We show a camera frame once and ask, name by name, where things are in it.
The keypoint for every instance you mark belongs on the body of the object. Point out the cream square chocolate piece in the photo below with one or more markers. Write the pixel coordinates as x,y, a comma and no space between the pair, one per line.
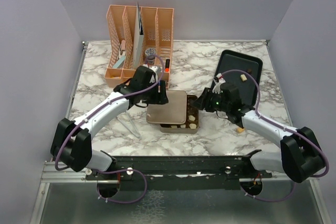
243,77

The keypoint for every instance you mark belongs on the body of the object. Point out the tan stick on table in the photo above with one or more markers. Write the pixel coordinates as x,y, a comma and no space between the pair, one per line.
240,130

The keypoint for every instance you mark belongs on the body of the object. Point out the gold chocolate tin box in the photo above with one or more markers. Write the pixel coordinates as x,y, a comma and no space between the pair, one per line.
191,124

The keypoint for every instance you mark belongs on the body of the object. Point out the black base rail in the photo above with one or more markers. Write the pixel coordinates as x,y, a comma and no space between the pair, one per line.
176,173

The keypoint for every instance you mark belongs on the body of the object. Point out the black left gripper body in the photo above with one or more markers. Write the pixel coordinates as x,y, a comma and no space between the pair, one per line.
153,96

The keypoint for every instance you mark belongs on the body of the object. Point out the small round patterned jar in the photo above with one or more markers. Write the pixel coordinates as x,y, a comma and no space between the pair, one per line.
150,54

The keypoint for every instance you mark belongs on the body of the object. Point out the rose gold tin lid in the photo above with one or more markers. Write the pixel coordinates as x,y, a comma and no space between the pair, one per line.
174,112

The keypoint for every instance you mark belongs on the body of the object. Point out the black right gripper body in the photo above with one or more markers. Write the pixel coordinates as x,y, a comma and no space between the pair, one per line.
214,102

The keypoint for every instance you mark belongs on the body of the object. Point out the black plastic tray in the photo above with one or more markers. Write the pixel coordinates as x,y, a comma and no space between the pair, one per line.
235,60

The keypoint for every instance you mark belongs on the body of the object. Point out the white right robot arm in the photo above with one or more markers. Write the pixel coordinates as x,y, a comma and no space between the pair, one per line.
299,155

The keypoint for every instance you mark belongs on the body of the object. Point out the white upright booklet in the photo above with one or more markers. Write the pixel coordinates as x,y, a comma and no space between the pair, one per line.
138,38

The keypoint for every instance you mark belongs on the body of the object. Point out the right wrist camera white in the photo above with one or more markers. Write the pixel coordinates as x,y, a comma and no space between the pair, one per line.
218,80

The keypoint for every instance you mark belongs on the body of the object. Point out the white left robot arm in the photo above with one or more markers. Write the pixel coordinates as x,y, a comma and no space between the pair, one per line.
72,143

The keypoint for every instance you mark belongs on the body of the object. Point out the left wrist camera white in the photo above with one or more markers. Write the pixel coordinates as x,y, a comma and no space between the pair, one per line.
156,73

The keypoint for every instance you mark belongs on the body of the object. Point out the black orange marker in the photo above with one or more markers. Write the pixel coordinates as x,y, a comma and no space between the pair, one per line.
167,65

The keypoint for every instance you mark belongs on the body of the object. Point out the pink stapler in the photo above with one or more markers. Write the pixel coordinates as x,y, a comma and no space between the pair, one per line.
122,49

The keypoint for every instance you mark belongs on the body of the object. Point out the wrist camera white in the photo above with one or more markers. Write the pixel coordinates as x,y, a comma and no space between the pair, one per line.
156,73
218,80

